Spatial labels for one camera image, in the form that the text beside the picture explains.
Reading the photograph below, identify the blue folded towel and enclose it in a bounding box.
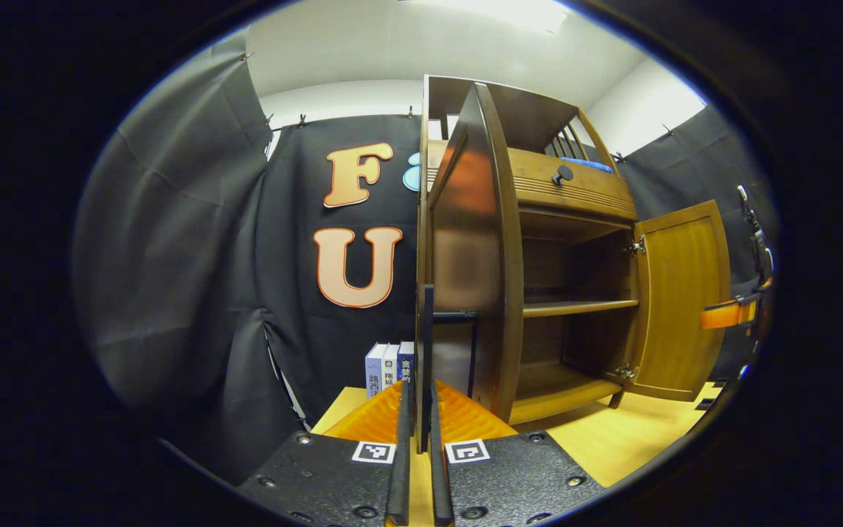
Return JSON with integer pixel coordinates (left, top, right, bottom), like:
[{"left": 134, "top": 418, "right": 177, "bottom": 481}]
[{"left": 561, "top": 156, "right": 614, "bottom": 174}]

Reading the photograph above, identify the pale blue book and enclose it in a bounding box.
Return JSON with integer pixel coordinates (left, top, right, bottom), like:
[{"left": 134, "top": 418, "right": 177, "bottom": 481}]
[{"left": 365, "top": 343, "right": 386, "bottom": 400}]

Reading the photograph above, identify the wooden shoe cabinet door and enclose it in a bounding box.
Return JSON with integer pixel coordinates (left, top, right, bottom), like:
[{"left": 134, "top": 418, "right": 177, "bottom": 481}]
[
  {"left": 623, "top": 199, "right": 732, "bottom": 402},
  {"left": 429, "top": 83, "right": 525, "bottom": 424}
]

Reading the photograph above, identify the wooden cabinet drawer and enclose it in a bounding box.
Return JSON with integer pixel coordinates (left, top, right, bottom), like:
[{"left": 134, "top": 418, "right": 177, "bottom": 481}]
[{"left": 425, "top": 139, "right": 638, "bottom": 222}]

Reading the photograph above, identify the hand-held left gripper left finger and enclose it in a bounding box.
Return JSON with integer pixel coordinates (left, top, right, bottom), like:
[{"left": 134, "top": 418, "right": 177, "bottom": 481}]
[{"left": 239, "top": 379, "right": 413, "bottom": 527}]

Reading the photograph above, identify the wooden cabinet shelf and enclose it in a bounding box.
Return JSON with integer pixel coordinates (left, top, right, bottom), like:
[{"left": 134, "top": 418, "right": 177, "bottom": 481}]
[{"left": 522, "top": 299, "right": 640, "bottom": 318}]

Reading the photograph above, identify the wooden double-door shoe cabinet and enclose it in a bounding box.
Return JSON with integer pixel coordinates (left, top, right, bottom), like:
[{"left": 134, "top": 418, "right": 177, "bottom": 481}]
[{"left": 416, "top": 73, "right": 732, "bottom": 425}]

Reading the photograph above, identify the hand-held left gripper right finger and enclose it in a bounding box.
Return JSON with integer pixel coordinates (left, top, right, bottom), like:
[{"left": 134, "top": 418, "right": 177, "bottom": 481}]
[{"left": 429, "top": 379, "right": 605, "bottom": 527}]

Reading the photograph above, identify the black door handle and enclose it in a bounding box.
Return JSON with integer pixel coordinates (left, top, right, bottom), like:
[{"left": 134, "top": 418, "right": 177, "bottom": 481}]
[{"left": 416, "top": 284, "right": 479, "bottom": 455}]

